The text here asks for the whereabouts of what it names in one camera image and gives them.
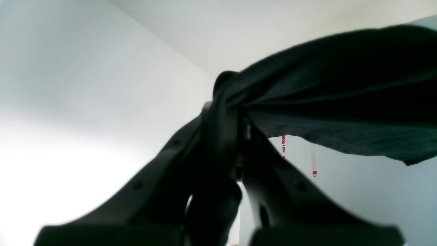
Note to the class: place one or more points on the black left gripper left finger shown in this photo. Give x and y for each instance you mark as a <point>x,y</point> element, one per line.
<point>180,198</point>

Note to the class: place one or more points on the red tape rectangle marking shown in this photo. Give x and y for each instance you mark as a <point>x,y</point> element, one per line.
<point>300,153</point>

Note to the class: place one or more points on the black printed t-shirt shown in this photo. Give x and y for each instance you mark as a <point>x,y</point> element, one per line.
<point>369,92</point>

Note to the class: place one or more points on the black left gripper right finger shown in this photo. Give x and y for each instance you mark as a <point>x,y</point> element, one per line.
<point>290,210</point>

